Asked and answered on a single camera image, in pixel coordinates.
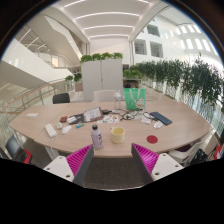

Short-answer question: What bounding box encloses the white computer mouse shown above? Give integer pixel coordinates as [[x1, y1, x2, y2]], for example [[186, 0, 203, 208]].
[[60, 125, 73, 135]]

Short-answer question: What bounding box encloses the pale purple drink bottle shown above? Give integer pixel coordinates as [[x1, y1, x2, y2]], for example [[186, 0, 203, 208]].
[[90, 124, 104, 151]]

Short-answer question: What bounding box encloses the row of green plants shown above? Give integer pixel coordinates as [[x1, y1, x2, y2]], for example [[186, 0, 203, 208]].
[[123, 54, 224, 111]]

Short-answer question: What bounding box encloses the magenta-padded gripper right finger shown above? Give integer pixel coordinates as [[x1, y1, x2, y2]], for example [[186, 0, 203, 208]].
[[130, 142, 185, 186]]

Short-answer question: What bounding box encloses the colourful printed leaflet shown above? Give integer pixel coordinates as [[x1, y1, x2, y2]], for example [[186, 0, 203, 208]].
[[99, 114, 120, 125]]

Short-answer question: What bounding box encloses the green tote bag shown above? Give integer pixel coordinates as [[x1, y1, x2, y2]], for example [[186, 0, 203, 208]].
[[123, 87, 147, 111]]

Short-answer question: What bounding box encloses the clear plastic water bottle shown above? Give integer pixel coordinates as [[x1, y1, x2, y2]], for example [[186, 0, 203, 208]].
[[113, 89, 123, 111]]

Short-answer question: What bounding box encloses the flat round red coaster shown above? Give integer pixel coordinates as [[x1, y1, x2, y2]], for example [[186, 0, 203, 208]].
[[146, 134, 159, 145]]

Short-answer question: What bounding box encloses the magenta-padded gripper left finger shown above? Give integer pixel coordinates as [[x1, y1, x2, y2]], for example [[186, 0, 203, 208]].
[[43, 144, 95, 188]]

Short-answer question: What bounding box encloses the black cable bundle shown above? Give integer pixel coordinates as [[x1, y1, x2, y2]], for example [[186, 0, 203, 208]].
[[119, 109, 138, 121]]

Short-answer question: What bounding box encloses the white cabinet with plants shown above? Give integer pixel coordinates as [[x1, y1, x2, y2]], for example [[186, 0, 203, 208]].
[[79, 52, 125, 102]]

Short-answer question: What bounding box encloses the black and red chair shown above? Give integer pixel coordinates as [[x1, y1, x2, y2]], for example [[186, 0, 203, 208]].
[[4, 134, 33, 165]]

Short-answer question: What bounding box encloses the white chair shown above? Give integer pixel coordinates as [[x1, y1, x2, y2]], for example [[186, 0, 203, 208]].
[[93, 89, 117, 103], [168, 138, 209, 165]]

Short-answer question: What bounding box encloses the small white charger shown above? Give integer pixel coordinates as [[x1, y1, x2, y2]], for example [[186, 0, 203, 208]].
[[152, 120, 165, 130]]

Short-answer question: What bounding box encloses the dark blue keyboard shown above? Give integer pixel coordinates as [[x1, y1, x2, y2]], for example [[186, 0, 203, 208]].
[[149, 111, 174, 126]]

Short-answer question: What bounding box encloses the white packet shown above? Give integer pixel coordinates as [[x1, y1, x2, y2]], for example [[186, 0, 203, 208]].
[[140, 116, 153, 126]]

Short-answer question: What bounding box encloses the cream yellow cup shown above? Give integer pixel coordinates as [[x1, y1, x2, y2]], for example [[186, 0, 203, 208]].
[[110, 126, 126, 145]]

